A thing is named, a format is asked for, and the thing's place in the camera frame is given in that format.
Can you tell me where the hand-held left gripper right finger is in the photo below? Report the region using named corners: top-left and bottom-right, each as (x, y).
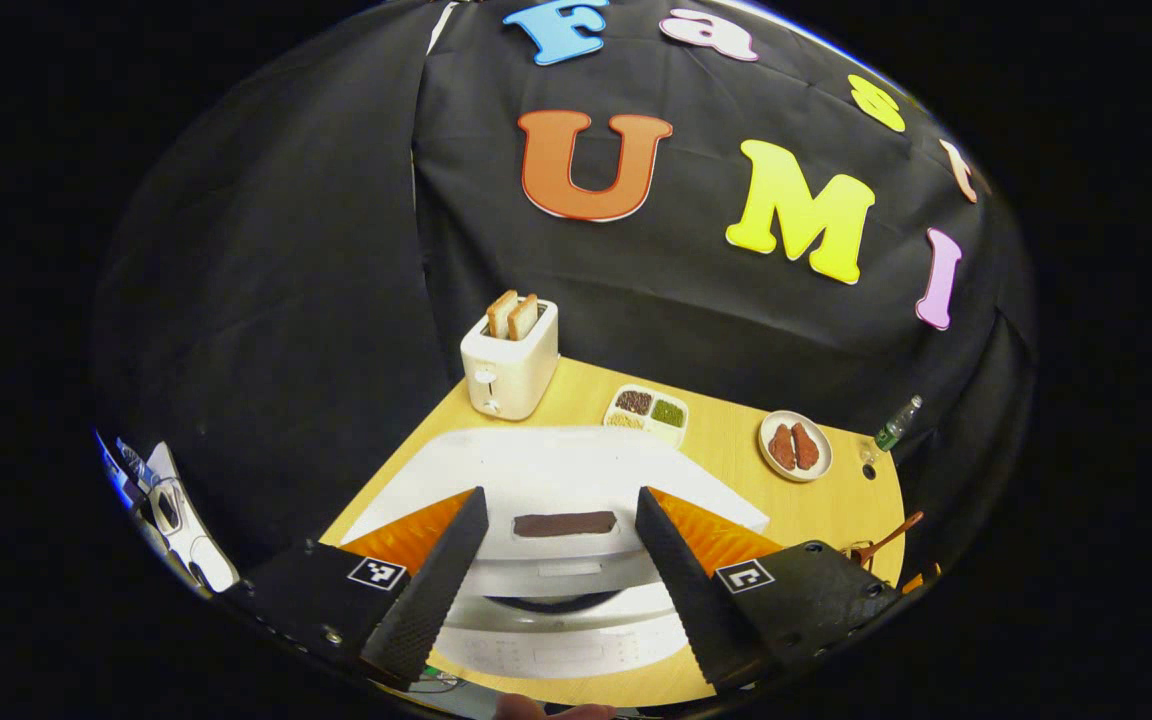
top-left (634, 487), bottom-right (902, 693)

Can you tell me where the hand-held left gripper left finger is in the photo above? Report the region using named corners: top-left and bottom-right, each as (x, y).
top-left (226, 487), bottom-right (490, 691)

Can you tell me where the brown wooden spoon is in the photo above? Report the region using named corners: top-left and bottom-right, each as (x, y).
top-left (854, 511), bottom-right (925, 568)

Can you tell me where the white rice cooker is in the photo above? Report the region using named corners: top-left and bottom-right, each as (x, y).
top-left (341, 425), bottom-right (772, 683)

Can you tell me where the green plastic bottle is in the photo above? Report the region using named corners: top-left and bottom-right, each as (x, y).
top-left (872, 394), bottom-right (924, 453)

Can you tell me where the round white plate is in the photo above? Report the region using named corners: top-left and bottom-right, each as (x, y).
top-left (758, 410), bottom-right (834, 483)

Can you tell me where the white divided dish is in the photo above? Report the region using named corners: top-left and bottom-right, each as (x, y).
top-left (603, 384), bottom-right (690, 448)

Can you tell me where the white toaster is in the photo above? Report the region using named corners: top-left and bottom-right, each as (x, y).
top-left (460, 298), bottom-right (560, 422)

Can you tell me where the white side desk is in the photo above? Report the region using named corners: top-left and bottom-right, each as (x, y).
top-left (141, 440), bottom-right (240, 593)

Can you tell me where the toast slice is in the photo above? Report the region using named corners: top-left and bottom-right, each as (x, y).
top-left (507, 293), bottom-right (541, 342)
top-left (486, 290), bottom-right (520, 339)

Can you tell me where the computer monitor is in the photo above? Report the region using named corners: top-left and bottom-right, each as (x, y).
top-left (96, 430), bottom-right (152, 511)

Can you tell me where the black backdrop cloth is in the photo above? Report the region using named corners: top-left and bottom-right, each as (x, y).
top-left (96, 0), bottom-right (1037, 591)

